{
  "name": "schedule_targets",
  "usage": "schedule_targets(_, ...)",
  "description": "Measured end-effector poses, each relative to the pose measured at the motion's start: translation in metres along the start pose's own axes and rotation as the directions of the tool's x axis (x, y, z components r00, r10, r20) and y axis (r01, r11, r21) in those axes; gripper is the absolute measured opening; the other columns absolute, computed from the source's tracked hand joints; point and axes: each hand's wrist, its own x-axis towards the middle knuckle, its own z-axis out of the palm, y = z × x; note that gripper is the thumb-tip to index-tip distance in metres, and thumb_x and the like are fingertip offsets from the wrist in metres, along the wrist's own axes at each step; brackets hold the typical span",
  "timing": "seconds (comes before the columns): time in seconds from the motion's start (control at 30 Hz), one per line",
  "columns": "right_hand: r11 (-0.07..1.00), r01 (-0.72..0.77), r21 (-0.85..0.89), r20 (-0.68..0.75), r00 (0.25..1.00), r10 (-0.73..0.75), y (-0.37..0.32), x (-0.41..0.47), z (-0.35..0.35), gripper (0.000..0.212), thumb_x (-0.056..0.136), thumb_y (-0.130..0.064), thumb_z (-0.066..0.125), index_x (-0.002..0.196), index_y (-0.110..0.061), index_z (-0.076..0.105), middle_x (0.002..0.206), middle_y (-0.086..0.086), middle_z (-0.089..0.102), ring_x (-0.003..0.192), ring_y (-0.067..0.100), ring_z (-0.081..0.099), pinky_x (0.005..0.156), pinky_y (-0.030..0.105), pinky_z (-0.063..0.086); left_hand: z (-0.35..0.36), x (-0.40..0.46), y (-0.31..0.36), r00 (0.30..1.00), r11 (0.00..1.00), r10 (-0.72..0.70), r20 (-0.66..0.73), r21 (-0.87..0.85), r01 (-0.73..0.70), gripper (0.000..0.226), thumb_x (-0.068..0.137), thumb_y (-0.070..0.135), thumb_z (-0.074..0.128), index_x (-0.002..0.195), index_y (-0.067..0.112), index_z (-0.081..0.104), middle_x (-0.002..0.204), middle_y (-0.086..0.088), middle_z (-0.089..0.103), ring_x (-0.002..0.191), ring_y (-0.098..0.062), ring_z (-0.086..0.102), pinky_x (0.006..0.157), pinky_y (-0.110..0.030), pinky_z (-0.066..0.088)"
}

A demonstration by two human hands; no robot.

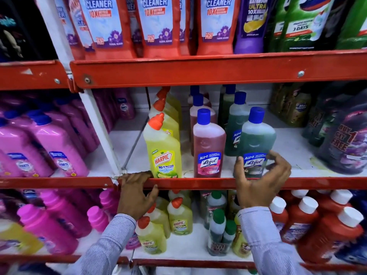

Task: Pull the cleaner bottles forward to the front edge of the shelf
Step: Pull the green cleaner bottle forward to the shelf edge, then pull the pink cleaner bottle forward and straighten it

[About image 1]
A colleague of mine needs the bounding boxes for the person's right hand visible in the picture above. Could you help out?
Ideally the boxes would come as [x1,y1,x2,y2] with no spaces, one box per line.
[234,150,292,209]

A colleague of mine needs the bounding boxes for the person's left hand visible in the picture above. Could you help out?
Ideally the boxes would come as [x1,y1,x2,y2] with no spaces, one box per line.
[117,171,159,221]

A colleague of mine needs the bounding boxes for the green floor cleaner bottle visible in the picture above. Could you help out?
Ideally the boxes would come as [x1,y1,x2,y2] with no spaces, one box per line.
[224,91,250,157]
[218,84,237,130]
[239,107,277,178]

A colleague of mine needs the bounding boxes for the person's left forearm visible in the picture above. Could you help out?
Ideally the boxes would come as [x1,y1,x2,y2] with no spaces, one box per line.
[64,214,137,275]

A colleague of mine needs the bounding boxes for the person's right forearm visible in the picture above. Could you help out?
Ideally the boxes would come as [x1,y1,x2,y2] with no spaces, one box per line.
[237,207,313,275]

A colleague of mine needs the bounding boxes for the yellow toilet cleaner bottle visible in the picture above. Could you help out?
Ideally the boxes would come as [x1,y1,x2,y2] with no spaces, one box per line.
[167,197,193,236]
[155,87,183,125]
[168,189,192,210]
[143,113,183,179]
[135,216,167,255]
[143,203,171,240]
[149,99,180,142]

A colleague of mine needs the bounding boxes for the pink floor cleaner bottle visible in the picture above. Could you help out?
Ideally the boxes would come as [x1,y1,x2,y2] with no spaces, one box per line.
[193,108,227,178]
[188,85,212,108]
[189,94,217,155]

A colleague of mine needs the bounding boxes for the green cap cleaner bottle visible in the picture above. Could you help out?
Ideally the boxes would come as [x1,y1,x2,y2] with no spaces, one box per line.
[222,220,237,255]
[204,191,228,230]
[207,209,227,257]

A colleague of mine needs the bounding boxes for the white shelf board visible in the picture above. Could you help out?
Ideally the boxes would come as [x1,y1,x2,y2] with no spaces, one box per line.
[84,112,367,178]
[46,203,256,262]

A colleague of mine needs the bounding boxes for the red white cap bottle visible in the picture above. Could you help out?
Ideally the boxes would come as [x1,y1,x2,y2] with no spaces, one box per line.
[298,206,365,264]
[282,196,319,244]
[315,189,354,218]
[269,196,289,233]
[279,189,309,209]

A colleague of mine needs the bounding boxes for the yellow floor cleaner bottle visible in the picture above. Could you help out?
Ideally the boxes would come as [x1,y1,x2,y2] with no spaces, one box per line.
[232,213,252,259]

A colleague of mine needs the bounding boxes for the group of olive cleaner bottles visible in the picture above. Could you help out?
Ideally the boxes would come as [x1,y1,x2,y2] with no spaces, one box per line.
[269,83,313,128]

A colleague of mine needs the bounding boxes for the wrapped dark bottle pack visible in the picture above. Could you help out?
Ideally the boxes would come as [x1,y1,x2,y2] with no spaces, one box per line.
[315,89,367,175]
[302,83,344,148]

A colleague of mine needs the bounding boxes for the group of magenta bottles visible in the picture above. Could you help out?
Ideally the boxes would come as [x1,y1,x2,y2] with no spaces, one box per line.
[0,188,141,256]

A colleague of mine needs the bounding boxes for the long red shelf beam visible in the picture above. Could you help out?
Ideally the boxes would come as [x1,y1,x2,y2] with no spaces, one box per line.
[70,49,367,90]

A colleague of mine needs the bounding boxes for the group of light pink bottles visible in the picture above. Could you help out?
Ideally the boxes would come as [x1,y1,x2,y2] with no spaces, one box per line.
[0,88,136,178]

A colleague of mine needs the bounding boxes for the large yellow cleaner bottle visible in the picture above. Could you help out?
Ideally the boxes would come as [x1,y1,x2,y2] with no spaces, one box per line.
[0,219,44,256]

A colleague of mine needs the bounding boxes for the purple bathroom cleaner bottle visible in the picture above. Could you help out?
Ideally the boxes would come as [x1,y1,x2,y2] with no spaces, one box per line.
[234,0,277,54]

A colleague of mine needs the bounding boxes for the green toilet cleaner bottle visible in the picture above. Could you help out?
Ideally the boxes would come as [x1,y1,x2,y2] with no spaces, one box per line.
[281,0,340,52]
[265,0,291,53]
[337,0,367,50]

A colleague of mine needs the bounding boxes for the row of red cleaner pouches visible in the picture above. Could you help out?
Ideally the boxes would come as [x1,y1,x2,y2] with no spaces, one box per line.
[53,0,241,61]

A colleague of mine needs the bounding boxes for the short red shelf beam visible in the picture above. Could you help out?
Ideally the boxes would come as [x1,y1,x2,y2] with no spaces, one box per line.
[0,60,76,91]

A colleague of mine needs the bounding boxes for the dark hanging packages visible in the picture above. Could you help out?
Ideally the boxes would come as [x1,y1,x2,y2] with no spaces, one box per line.
[0,0,58,63]

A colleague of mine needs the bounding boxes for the white rack upright post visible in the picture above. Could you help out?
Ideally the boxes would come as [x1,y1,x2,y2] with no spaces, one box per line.
[34,0,127,178]

